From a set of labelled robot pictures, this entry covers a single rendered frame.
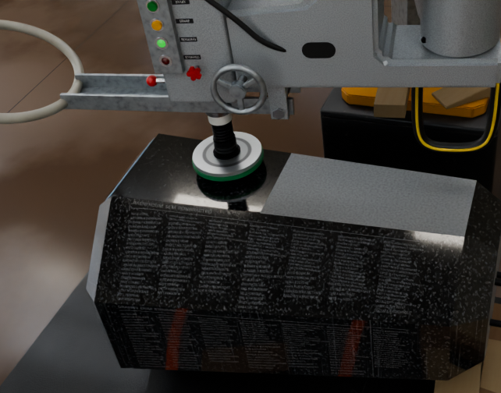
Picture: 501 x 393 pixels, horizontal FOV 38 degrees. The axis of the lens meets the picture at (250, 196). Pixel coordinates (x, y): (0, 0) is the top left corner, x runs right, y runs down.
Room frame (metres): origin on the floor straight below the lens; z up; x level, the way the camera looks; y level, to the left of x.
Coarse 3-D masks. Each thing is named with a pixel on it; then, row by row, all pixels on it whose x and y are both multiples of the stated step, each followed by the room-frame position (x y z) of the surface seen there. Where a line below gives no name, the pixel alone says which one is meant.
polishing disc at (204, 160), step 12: (240, 132) 1.87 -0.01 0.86; (204, 144) 1.84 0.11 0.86; (240, 144) 1.81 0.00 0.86; (252, 144) 1.79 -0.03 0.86; (204, 156) 1.78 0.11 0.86; (240, 156) 1.75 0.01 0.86; (252, 156) 1.74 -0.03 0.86; (204, 168) 1.72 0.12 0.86; (216, 168) 1.71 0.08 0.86; (228, 168) 1.70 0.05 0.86; (240, 168) 1.69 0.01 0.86
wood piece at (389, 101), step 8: (384, 88) 2.02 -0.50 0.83; (392, 88) 2.01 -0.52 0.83; (400, 88) 2.00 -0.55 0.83; (408, 88) 2.01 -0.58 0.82; (376, 96) 1.98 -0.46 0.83; (384, 96) 1.97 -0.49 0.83; (392, 96) 1.97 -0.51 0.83; (400, 96) 1.96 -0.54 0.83; (408, 96) 2.01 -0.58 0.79; (376, 104) 1.94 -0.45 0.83; (384, 104) 1.93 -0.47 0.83; (392, 104) 1.92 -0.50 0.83; (400, 104) 1.91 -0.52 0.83; (376, 112) 1.94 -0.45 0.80; (384, 112) 1.93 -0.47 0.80; (392, 112) 1.92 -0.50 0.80; (400, 112) 1.91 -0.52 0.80
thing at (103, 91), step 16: (80, 80) 1.97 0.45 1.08; (96, 80) 1.95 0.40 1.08; (112, 80) 1.93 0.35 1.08; (128, 80) 1.92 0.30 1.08; (144, 80) 1.90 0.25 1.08; (64, 96) 1.86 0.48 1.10; (80, 96) 1.85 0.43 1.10; (96, 96) 1.83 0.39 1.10; (112, 96) 1.82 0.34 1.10; (128, 96) 1.80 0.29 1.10; (144, 96) 1.79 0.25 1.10; (160, 96) 1.77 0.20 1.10; (208, 112) 1.73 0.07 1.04; (224, 112) 1.71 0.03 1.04; (256, 112) 1.68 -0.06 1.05; (272, 112) 1.63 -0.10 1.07
